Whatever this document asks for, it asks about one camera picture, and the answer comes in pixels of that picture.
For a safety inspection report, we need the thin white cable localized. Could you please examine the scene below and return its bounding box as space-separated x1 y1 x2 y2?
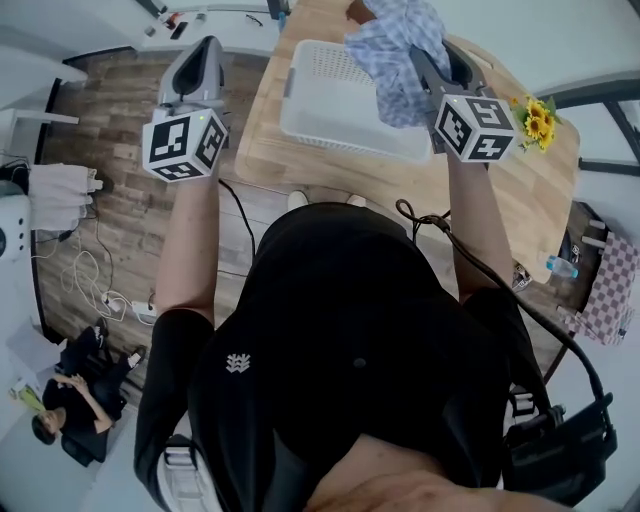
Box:
59 234 134 324

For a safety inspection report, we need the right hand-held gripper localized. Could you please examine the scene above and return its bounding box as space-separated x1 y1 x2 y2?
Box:
409 39 519 165

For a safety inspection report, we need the black equipment bag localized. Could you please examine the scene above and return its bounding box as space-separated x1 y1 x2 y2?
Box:
504 392 619 506

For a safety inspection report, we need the thin black cable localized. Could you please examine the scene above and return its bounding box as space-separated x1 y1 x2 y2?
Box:
218 178 257 261

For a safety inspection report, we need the white harness strap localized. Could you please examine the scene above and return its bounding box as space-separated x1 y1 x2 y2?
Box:
157 434 224 512

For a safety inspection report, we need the white round device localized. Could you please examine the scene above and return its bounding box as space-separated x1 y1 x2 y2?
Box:
0 192 32 264

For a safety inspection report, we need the white plastic basket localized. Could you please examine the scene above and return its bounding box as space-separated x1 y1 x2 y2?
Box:
278 39 434 164

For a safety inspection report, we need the person's left forearm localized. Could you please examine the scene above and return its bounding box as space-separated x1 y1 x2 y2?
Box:
155 172 221 331

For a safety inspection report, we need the blue checked shirt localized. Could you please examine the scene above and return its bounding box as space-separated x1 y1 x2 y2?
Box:
343 0 449 130

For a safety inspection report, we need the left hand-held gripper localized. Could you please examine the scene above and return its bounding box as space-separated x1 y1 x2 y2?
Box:
142 35 230 184

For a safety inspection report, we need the person's right forearm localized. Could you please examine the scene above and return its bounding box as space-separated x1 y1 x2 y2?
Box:
444 152 515 304

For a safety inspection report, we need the brown object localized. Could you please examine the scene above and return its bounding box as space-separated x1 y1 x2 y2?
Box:
347 0 379 25

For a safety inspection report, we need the clear bottle with blue cap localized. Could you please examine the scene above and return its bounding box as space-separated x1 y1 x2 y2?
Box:
544 253 580 279

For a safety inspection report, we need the person's black clothing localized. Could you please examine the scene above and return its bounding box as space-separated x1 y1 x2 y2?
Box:
133 202 551 512

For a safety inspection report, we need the white pleated fabric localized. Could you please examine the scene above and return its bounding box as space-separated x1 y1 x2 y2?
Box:
27 163 104 232

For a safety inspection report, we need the thick black cable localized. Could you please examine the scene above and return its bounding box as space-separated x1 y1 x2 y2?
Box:
394 198 609 401

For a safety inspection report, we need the yellow sunflower bouquet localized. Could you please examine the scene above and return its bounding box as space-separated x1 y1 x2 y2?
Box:
508 94 564 154

